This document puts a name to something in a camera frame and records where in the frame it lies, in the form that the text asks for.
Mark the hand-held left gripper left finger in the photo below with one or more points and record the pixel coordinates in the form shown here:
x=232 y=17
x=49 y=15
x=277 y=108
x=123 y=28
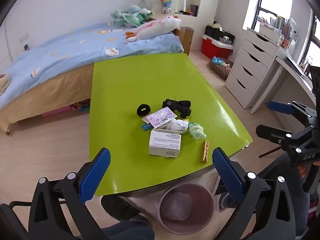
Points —
x=96 y=175

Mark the pink storage box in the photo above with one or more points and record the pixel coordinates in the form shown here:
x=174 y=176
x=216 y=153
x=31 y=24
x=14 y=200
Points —
x=57 y=110

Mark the pink unicorn plush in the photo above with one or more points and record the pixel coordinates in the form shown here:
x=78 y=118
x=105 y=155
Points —
x=155 y=28

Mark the white cardboard box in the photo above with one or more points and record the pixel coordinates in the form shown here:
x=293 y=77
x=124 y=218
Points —
x=162 y=146

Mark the brown wooden nightstand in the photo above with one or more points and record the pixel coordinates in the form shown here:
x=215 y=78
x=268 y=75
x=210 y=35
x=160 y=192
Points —
x=186 y=40

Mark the black slipper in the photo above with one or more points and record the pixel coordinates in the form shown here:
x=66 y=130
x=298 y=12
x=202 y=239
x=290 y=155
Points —
x=120 y=207

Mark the small plush doll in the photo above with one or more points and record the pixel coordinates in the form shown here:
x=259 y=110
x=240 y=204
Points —
x=166 y=10

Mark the white drawer cabinet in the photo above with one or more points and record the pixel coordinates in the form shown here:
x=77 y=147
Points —
x=250 y=62

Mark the bed with blue blanket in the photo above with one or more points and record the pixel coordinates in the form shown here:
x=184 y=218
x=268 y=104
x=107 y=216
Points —
x=50 y=92

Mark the green table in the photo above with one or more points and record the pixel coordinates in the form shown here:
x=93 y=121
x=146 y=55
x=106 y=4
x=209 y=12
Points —
x=150 y=80

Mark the dark purple box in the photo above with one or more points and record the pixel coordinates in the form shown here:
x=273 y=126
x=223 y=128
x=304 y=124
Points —
x=194 y=10

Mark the row of books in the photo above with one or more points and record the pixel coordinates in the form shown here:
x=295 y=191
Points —
x=282 y=25

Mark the dark office chair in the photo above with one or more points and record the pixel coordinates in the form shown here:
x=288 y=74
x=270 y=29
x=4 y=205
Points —
x=10 y=220

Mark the crumpled plastic bag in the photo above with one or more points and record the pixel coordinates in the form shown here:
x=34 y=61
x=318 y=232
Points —
x=177 y=206

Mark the white desk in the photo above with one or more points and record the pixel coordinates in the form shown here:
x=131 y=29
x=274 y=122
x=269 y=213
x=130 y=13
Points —
x=265 y=87

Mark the teal plush toy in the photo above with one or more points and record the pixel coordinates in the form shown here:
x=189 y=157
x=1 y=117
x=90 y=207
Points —
x=122 y=16

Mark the purple printed card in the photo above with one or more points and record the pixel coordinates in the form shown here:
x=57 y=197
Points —
x=161 y=116

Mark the green sock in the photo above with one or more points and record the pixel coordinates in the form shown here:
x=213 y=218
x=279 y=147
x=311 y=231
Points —
x=197 y=132

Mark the pink waste bin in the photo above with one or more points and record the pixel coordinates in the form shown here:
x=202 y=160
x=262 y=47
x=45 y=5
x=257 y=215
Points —
x=175 y=226

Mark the green plush toy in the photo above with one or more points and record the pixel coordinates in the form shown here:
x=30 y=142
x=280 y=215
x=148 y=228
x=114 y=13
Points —
x=141 y=16

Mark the white arched lamp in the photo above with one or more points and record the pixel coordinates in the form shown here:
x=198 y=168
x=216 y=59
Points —
x=178 y=2

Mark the colourful toy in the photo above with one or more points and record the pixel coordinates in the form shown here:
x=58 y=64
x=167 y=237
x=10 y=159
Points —
x=81 y=106

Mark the person's right hand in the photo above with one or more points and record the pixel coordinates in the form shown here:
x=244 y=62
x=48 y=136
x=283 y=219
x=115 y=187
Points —
x=303 y=172

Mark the brown pet bed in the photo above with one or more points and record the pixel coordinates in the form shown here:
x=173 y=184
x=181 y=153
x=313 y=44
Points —
x=220 y=70

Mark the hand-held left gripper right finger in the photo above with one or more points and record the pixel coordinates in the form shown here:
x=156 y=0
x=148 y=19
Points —
x=227 y=172

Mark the person's left leg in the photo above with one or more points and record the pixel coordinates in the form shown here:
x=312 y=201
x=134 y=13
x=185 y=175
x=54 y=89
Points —
x=130 y=232

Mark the black storage box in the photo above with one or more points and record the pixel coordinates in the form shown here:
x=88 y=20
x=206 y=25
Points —
x=215 y=34

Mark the white wall socket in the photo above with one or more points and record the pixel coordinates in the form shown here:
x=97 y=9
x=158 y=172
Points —
x=24 y=37

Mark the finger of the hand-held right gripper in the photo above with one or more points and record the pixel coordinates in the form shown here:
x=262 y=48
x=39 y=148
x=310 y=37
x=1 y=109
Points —
x=272 y=132
x=280 y=106

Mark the blue printed blanket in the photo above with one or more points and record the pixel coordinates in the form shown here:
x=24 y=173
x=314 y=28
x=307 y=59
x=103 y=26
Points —
x=62 y=52

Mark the black cloth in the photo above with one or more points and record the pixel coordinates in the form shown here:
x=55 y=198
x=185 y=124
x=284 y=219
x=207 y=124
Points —
x=180 y=107

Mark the wooden clothespin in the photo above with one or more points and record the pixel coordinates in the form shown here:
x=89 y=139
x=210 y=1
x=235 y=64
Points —
x=205 y=152

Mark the blue clip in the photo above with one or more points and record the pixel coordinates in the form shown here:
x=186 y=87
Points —
x=146 y=126

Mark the straw hat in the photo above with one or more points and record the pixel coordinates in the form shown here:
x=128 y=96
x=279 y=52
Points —
x=215 y=25

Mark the red storage box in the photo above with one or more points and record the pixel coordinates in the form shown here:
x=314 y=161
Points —
x=212 y=48

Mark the white socks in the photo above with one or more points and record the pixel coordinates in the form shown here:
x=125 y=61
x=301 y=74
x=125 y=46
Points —
x=177 y=126

